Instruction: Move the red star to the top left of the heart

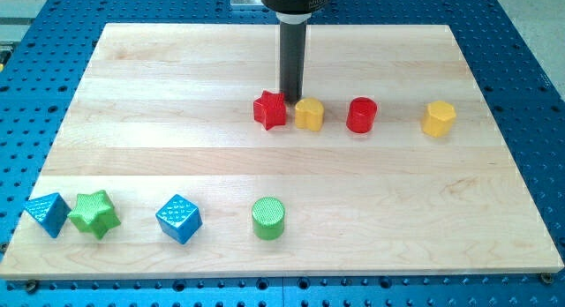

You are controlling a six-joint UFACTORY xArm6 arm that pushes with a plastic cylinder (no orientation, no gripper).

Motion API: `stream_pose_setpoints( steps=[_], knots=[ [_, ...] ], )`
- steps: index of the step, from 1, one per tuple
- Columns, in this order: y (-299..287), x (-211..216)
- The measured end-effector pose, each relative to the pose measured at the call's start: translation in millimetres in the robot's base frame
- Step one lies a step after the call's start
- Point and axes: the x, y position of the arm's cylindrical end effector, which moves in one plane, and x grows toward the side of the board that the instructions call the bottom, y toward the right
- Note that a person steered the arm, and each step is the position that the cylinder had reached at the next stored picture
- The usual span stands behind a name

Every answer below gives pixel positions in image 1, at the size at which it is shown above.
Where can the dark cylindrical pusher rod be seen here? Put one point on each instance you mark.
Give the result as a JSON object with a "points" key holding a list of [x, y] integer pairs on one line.
{"points": [[292, 59]]}

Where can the red star block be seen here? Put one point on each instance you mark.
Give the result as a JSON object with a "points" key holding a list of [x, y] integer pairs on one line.
{"points": [[270, 109]]}

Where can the yellow heart block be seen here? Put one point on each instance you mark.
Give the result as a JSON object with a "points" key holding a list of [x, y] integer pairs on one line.
{"points": [[309, 114]]}

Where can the green star block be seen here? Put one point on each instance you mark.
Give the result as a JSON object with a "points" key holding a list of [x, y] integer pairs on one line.
{"points": [[94, 213]]}

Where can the red cylinder block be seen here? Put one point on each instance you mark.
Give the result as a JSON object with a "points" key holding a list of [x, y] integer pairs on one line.
{"points": [[361, 115]]}

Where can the yellow hexagon block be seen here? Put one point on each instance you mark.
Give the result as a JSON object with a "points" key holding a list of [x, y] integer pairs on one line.
{"points": [[438, 118]]}

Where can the green cylinder block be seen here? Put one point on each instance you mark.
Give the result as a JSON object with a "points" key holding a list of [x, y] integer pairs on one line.
{"points": [[268, 216]]}

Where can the light wooden board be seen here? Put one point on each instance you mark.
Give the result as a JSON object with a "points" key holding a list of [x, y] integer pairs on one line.
{"points": [[166, 109]]}

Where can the blue cube block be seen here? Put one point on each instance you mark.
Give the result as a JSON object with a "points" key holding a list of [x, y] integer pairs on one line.
{"points": [[179, 218]]}

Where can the blue triangle block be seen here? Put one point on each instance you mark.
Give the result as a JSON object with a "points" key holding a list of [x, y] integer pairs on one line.
{"points": [[49, 211]]}

